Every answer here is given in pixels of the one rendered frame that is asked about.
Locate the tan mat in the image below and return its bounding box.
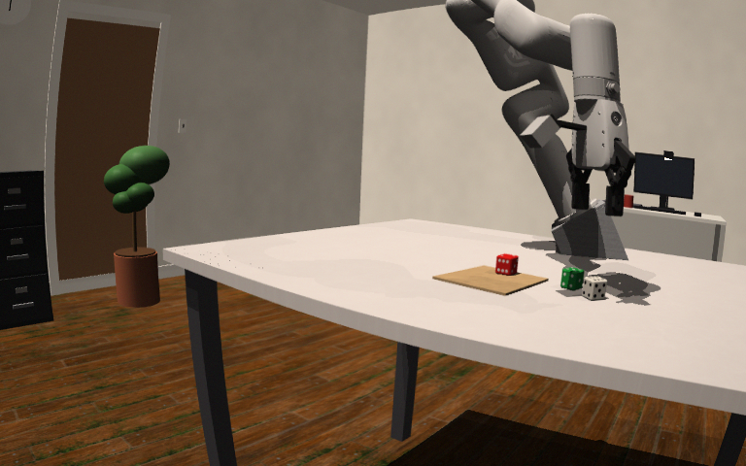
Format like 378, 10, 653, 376
432, 265, 549, 296

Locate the red die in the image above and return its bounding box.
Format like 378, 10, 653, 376
495, 253, 519, 276

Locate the green die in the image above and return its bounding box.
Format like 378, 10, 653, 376
560, 267, 585, 290

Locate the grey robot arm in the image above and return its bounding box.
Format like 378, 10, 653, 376
446, 0, 621, 225

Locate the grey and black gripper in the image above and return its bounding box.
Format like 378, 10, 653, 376
566, 95, 635, 216

